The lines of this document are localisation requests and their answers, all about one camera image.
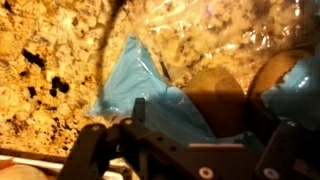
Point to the brown potato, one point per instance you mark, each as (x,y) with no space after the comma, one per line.
(216,100)
(270,71)

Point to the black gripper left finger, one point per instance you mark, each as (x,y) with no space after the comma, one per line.
(150,150)

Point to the yellow onion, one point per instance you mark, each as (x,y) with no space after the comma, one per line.
(20,173)

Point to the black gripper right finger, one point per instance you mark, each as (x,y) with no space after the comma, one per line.
(293,153)

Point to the blue and clear potato bag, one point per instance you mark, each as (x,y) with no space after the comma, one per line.
(140,83)

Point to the white tray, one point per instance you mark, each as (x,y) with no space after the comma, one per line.
(33,162)

